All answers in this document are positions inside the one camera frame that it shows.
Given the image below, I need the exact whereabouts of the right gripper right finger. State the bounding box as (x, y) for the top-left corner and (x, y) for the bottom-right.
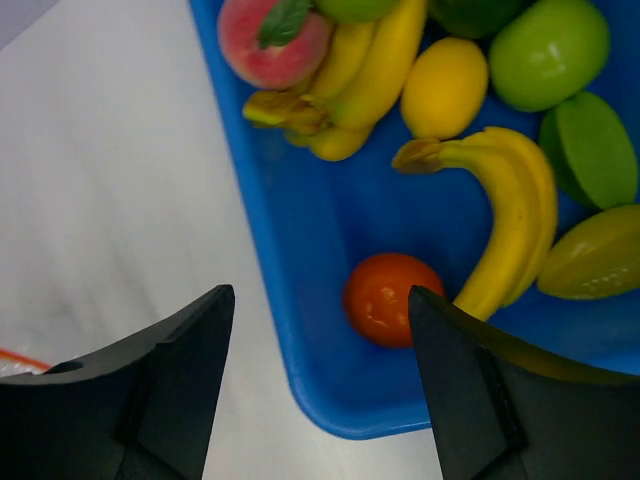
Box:
(409, 286), (639, 479)

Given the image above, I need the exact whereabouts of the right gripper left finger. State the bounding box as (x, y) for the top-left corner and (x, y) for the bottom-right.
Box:
(1, 285), (235, 479)

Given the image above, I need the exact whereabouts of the clear zip top bag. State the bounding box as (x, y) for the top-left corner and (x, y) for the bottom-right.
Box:
(0, 348), (51, 378)

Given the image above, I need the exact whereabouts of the yellow banana bunch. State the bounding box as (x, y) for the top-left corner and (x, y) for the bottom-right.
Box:
(243, 1), (428, 162)
(392, 126), (558, 321)

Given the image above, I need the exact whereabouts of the orange tomato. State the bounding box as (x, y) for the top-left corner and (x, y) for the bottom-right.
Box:
(343, 253), (445, 348)

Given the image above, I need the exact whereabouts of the yellow green starfruit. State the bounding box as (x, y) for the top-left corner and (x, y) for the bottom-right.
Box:
(537, 204), (639, 300)

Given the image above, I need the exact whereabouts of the blue plastic bin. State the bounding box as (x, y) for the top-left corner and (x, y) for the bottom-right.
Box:
(190, 1), (639, 440)

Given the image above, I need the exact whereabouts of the green halved fruit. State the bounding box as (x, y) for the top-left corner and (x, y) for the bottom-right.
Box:
(538, 91), (639, 210)

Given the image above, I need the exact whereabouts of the yellow lemon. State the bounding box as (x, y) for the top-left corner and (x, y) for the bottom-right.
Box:
(400, 37), (489, 140)

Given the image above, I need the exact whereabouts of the green lime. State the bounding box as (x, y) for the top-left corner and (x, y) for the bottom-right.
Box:
(489, 1), (611, 112)

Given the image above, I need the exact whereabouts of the pink peach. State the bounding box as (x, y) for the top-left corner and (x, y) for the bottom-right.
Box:
(217, 1), (332, 90)

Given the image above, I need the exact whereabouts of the dark green avocado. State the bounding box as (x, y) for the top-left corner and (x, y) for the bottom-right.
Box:
(429, 0), (532, 39)

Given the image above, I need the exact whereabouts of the green apple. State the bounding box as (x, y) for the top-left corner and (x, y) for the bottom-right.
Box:
(313, 0), (397, 23)

